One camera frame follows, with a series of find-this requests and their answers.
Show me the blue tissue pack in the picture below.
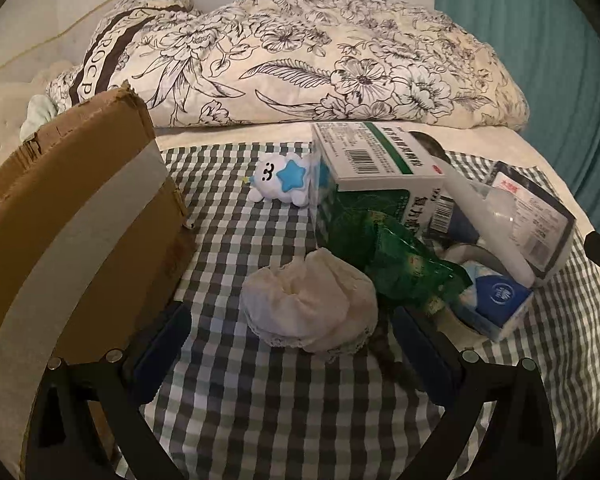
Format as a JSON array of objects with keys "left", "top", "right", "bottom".
[{"left": 451, "top": 260, "right": 533, "bottom": 342}]

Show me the brown cardboard box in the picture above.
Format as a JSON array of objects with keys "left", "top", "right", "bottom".
[{"left": 0, "top": 86, "right": 194, "bottom": 477}]

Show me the teal curtain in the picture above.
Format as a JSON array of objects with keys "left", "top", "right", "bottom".
[{"left": 434, "top": 0, "right": 600, "bottom": 232}]

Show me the white bear toy blue star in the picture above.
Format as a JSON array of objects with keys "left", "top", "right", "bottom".
[{"left": 247, "top": 153, "right": 310, "bottom": 208}]

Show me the white bed sheet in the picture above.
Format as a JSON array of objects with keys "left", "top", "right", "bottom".
[{"left": 0, "top": 84, "right": 600, "bottom": 241}]

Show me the clear cotton swab jar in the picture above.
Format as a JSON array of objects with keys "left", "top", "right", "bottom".
[{"left": 429, "top": 160, "right": 576, "bottom": 286}]

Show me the green white medicine box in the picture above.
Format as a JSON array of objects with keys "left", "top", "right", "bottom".
[{"left": 310, "top": 122, "right": 444, "bottom": 252}]

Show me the white sock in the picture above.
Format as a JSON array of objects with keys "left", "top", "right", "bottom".
[{"left": 239, "top": 248, "right": 378, "bottom": 359}]

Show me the floral quilt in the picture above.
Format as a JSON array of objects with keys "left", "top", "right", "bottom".
[{"left": 46, "top": 0, "right": 530, "bottom": 130}]

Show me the mint green towel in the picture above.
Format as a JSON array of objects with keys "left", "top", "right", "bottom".
[{"left": 19, "top": 94, "right": 57, "bottom": 144}]

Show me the green snack bag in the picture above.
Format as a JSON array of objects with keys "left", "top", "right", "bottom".
[{"left": 321, "top": 209, "right": 471, "bottom": 314}]

